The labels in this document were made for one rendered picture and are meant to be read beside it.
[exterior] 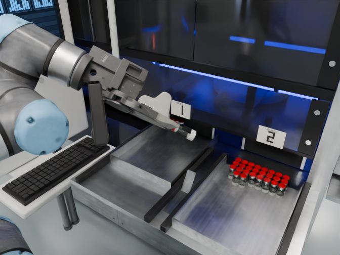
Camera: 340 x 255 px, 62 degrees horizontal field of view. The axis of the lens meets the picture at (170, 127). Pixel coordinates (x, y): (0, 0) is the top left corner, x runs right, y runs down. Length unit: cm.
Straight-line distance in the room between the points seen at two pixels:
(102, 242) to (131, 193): 105
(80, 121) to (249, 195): 82
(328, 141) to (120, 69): 64
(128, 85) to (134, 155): 56
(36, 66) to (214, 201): 61
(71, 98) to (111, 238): 99
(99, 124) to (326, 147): 66
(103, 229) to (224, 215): 125
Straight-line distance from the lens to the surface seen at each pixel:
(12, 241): 73
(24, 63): 55
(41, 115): 42
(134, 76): 53
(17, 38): 56
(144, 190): 92
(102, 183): 97
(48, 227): 212
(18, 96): 48
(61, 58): 53
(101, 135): 53
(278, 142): 96
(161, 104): 53
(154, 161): 103
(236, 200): 91
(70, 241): 199
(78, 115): 135
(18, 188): 113
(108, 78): 55
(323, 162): 97
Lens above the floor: 151
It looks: 31 degrees down
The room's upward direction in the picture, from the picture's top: straight up
